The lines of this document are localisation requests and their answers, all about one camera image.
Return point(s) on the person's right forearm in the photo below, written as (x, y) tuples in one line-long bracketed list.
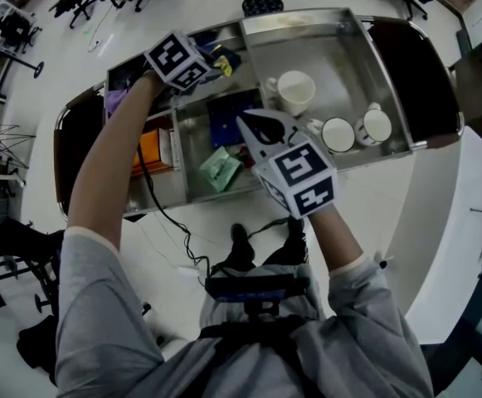
[(336, 239)]

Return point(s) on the person's left forearm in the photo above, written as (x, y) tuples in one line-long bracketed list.
[(99, 172)]

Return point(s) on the yellow packet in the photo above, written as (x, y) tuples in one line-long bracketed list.
[(223, 64)]

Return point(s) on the white table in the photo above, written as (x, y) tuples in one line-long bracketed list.
[(444, 230)]

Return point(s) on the purple cup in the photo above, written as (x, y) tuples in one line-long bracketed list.
[(116, 102)]

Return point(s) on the person's left black shoe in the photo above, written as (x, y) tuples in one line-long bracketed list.
[(241, 241)]

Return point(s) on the black chest harness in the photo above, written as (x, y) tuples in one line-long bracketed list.
[(265, 338)]

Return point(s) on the red and black packet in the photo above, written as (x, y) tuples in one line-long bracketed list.
[(246, 158)]

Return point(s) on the green packet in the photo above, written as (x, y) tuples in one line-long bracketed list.
[(220, 170)]

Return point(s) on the metal serving cart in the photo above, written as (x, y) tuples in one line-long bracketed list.
[(332, 56)]

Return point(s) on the small black floor knob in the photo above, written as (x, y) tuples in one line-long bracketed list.
[(383, 263)]

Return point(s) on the plain white mug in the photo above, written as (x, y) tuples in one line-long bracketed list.
[(294, 91)]

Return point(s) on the person's right black shoe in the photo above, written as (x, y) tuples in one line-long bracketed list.
[(296, 228)]

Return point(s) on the dark wooden cabinet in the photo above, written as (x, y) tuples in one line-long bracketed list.
[(481, 89)]

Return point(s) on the person's black trousers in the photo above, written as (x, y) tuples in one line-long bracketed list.
[(286, 255)]

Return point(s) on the white enamel mug dark rim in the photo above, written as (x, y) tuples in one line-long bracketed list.
[(338, 135), (375, 124)]

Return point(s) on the dark blue box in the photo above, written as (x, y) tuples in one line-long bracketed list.
[(224, 122)]

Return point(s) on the black round stool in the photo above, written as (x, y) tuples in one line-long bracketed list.
[(262, 3)]

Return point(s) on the person's black shoe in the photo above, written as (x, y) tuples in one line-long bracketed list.
[(296, 228), (241, 241)]

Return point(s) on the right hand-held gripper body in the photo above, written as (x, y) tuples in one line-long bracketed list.
[(303, 176)]

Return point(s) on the black chest-mounted device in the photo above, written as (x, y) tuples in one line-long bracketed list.
[(257, 290)]

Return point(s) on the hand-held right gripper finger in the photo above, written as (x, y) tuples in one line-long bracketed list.
[(255, 147), (280, 116)]

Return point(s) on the orange box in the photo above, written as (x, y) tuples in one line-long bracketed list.
[(151, 151)]

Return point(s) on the black bag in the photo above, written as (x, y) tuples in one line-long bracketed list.
[(37, 346)]

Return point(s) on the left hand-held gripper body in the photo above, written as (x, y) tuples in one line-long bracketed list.
[(174, 60)]

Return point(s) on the person's grey sweatshirt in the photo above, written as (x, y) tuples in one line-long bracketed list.
[(103, 317)]

